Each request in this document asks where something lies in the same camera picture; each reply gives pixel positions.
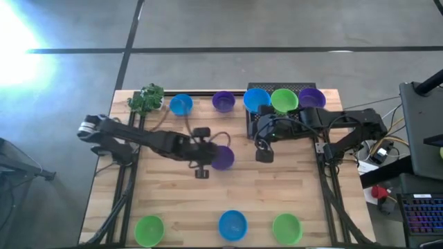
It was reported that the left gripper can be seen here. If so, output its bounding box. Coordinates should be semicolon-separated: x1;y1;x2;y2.
188;127;221;180

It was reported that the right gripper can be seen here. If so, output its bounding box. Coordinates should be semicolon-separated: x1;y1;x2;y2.
248;105;305;163

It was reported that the purple plastic mini bowl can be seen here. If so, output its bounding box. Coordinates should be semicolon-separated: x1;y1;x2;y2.
298;87;327;109
210;145;235;171
211;91;237;113

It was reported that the blue plastic mini bowl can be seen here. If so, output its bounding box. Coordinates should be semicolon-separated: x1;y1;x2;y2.
217;210;248;242
242;88;272;114
169;93;194;116

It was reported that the green plastic mini bowl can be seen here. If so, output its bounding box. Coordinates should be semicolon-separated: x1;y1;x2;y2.
134;214;165;248
270;88;300;114
271;212;304;246

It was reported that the black perforated metal shelf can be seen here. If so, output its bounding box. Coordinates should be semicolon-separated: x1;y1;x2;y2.
245;82;327;140

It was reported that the green potted plant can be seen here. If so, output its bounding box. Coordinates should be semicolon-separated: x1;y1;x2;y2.
127;82;165;116

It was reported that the white paper sheet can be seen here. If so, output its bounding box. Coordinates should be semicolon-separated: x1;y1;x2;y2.
357;160;380;176

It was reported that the black white power adapter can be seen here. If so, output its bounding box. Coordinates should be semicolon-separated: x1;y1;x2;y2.
370;147;394;165

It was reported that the small red object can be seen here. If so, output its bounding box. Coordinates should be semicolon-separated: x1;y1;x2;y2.
371;185;390;201

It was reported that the black flat bar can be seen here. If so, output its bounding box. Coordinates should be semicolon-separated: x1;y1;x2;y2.
359;155;415;190

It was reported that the small dark grey object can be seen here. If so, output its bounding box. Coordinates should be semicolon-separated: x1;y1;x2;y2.
377;199;397;214

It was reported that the dark grey flat panel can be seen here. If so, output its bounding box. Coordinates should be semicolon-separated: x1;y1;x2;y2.
399;81;443;181

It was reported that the black pole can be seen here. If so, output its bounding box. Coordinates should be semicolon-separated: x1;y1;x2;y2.
414;68;443;97

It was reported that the backlit laptop keyboard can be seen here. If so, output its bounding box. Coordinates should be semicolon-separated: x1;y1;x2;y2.
397;192;443;247

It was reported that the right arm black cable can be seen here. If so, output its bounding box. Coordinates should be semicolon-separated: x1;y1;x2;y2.
254;117;325;155

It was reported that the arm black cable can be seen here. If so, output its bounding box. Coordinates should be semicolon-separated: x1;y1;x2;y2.
148;103;232;148
254;117;325;155

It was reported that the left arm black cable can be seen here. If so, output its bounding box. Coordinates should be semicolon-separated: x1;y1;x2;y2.
148;103;232;148

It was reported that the thin grey floor cable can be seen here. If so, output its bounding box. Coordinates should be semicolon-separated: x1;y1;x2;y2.
342;95;401;111

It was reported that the yellow cable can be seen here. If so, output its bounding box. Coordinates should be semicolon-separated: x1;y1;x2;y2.
370;117;411;155

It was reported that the white cable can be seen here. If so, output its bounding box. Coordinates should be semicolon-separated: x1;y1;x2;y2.
380;103;403;120

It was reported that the black bracket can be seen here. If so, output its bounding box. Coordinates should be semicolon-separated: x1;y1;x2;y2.
424;133;443;148

